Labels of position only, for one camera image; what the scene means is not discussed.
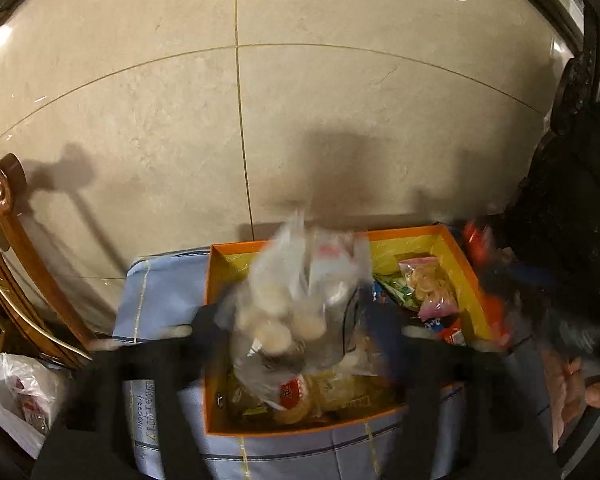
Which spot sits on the white plastic bag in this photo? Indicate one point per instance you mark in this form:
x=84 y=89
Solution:
x=15 y=390

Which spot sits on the pink snack packet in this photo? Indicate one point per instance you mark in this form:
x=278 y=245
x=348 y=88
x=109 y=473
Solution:
x=427 y=285

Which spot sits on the red snack packet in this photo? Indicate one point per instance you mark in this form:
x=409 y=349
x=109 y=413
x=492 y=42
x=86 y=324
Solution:
x=480 y=245

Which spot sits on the yellow snack packet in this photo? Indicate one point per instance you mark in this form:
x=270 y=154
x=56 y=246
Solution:
x=350 y=390

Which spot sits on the dark blue snack packet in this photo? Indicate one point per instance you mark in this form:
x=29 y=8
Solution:
x=440 y=327

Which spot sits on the dark carved wooden furniture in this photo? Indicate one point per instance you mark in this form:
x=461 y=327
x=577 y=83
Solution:
x=575 y=90

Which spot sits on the clear bag of biscuits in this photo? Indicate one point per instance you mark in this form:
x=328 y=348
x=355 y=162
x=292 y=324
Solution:
x=290 y=300

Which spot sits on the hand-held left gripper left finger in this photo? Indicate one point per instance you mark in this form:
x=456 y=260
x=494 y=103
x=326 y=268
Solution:
x=207 y=330

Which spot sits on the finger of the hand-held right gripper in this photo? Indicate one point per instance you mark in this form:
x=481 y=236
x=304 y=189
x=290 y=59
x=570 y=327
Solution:
x=507 y=285

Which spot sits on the blue checked cloth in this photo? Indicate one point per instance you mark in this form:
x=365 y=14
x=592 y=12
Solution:
x=290 y=460

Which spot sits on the round biscuit packet red label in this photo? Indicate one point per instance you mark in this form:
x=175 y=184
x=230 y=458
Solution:
x=290 y=395

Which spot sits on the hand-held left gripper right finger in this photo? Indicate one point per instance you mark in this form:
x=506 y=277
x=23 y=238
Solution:
x=385 y=330

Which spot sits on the green snack packet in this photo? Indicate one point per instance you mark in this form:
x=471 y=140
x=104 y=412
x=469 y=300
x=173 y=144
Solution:
x=395 y=287

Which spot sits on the carved wooden chair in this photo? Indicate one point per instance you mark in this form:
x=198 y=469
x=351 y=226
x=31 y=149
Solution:
x=10 y=240

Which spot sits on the pink cloth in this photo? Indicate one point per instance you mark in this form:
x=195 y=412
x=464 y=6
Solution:
x=551 y=400

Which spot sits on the orange cardboard box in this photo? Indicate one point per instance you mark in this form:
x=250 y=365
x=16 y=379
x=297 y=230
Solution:
x=420 y=245

